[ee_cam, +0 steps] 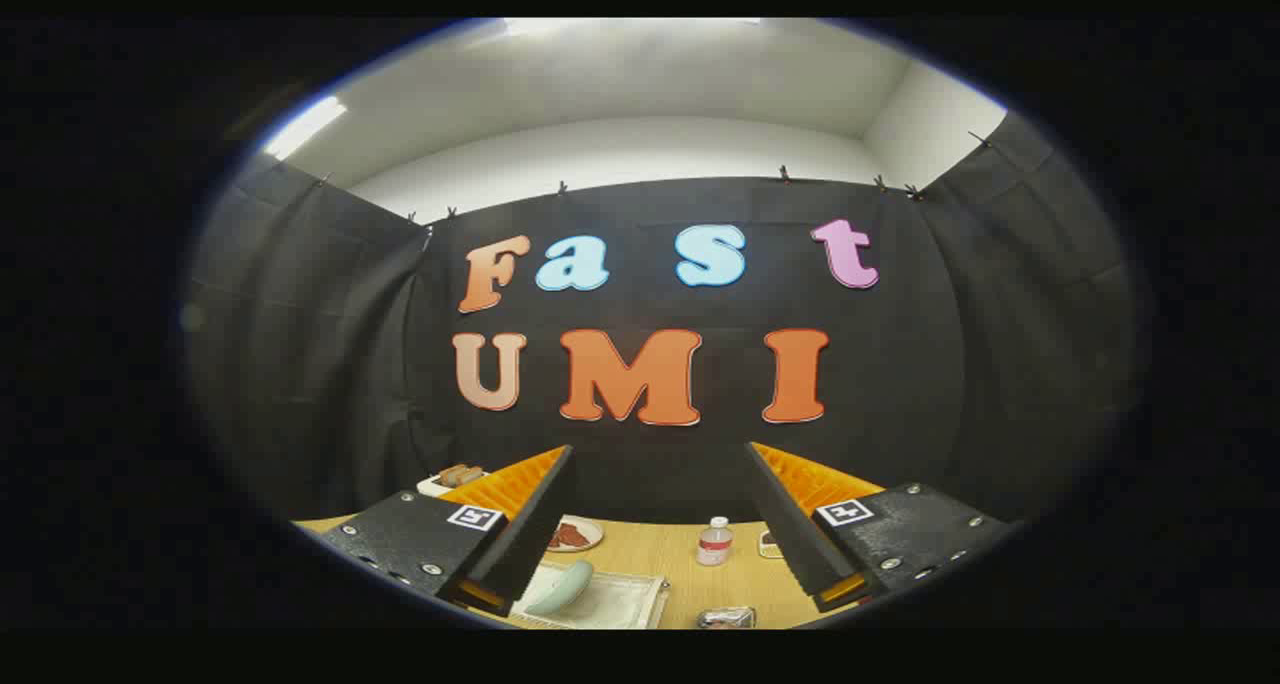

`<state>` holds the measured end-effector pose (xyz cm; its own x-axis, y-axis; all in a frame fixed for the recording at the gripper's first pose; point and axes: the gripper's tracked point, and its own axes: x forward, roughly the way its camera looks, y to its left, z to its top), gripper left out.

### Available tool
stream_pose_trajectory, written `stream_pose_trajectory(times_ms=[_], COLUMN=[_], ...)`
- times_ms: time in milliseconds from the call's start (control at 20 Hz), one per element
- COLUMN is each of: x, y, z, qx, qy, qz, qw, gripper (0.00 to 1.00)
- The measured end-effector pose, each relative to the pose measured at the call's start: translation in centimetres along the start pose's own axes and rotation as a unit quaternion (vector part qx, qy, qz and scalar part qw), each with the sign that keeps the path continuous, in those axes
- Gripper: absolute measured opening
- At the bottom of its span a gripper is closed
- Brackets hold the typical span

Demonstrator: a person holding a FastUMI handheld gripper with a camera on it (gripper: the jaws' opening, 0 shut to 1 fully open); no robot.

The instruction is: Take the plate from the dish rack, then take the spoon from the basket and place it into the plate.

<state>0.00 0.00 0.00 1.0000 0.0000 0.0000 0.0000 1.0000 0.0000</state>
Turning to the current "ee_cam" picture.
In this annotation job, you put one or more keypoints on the beige oval dish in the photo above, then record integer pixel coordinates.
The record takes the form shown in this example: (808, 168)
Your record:
(590, 536)

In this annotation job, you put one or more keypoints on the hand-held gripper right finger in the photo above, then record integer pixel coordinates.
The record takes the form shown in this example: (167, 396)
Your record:
(795, 534)

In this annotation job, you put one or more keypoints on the pale green plate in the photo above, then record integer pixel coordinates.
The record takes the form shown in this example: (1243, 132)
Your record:
(562, 586)

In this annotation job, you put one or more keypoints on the ceiling light panel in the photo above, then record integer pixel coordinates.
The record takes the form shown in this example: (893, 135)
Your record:
(620, 26)
(305, 127)

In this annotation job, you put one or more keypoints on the toasted bread slice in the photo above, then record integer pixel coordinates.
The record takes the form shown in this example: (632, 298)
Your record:
(460, 474)

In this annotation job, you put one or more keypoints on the brown meat patty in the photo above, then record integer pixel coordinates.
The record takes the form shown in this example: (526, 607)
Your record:
(579, 535)
(561, 538)

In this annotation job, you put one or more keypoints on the white toaster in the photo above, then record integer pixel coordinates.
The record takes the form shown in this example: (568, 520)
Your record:
(432, 485)

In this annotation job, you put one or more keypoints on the clear water bottle red label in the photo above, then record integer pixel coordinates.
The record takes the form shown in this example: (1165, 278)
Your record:
(714, 544)

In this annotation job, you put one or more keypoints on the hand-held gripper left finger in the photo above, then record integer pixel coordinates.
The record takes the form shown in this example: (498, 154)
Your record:
(520, 544)

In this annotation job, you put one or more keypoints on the white divided tray with beans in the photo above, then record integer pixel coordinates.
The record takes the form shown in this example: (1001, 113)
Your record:
(768, 544)

